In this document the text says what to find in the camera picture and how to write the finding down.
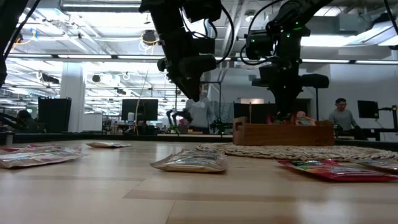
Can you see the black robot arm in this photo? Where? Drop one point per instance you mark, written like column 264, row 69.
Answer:
column 174, row 113
column 219, row 126

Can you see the white building column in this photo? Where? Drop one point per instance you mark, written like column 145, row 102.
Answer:
column 73, row 93

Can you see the black divider panel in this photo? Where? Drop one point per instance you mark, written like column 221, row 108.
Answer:
column 245, row 113

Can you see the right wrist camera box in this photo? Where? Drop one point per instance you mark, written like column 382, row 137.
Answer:
column 259, row 45

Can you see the black metal frame stand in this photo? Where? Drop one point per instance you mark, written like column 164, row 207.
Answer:
column 214, row 82
column 316, row 102

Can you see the black computer monitor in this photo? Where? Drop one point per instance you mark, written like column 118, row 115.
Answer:
column 146, row 109
column 367, row 109

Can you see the person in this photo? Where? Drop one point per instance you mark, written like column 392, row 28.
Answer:
column 301, row 115
column 342, row 119
column 28, row 123
column 200, row 113

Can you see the black round camera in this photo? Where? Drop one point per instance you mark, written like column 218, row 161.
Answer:
column 149, row 37

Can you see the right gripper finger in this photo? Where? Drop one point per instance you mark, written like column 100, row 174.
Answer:
column 314, row 81
column 262, row 82

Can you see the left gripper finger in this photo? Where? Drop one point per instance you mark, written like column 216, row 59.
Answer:
column 161, row 64
column 194, row 81

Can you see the small green potted plant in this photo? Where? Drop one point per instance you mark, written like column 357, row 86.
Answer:
column 173, row 128

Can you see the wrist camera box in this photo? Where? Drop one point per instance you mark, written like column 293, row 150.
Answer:
column 259, row 45
column 202, row 11

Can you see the long white light strip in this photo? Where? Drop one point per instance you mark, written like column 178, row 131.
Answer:
column 84, row 56

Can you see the black cabinet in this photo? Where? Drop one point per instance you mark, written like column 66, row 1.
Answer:
column 54, row 115

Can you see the wooden divided tea box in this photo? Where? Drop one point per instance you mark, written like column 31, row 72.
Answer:
column 280, row 135

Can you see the round woven placemat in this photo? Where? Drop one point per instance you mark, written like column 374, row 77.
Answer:
column 311, row 153

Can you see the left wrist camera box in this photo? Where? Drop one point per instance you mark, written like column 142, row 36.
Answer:
column 202, row 11

